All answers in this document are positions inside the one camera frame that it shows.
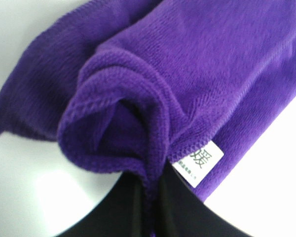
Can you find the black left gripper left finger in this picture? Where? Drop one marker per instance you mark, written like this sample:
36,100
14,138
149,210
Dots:
119,214

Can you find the purple microfibre towel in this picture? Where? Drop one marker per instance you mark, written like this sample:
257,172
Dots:
135,85

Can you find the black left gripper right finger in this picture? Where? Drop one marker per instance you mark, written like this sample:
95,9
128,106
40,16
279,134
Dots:
181,214

